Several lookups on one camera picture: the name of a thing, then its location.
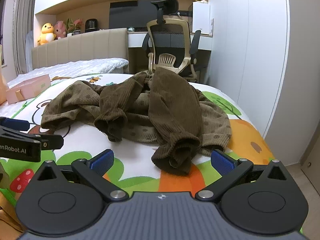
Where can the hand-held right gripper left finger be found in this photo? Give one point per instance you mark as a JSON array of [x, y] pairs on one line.
[[101, 162]]

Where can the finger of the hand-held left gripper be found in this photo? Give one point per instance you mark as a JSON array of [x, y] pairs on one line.
[[13, 124], [51, 142]]

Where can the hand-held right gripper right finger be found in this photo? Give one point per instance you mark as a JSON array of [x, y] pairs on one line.
[[223, 163]]

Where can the brown polka-dot cardigan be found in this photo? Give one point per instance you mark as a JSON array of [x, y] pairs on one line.
[[172, 105]]

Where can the printed cartoon blanket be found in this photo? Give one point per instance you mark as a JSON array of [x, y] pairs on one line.
[[82, 140]]

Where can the pink gift box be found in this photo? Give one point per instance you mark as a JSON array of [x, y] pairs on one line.
[[27, 87]]

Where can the orange cloth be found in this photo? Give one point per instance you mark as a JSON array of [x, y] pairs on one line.
[[7, 212]]

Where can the white quilted mattress pad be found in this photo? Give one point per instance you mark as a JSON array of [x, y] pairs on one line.
[[75, 67]]

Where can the yellow plush duck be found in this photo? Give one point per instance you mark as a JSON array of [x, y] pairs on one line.
[[47, 33]]

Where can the beige padded headboard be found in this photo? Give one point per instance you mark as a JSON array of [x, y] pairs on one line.
[[82, 45]]

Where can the pink plush toy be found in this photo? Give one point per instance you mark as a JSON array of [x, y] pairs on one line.
[[60, 30]]

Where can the grey curtain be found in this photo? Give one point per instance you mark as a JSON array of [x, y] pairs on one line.
[[22, 17]]

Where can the white wardrobe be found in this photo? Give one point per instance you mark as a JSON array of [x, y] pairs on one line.
[[250, 55]]

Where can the potted plant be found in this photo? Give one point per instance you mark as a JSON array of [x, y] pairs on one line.
[[73, 25]]

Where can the black round speaker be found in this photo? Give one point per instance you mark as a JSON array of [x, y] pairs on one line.
[[91, 25]]

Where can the beige mesh office chair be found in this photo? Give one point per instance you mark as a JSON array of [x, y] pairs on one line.
[[162, 38]]

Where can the black monitor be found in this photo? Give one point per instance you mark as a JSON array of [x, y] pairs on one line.
[[125, 15]]

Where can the white box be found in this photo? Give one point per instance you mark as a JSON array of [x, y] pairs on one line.
[[201, 17]]

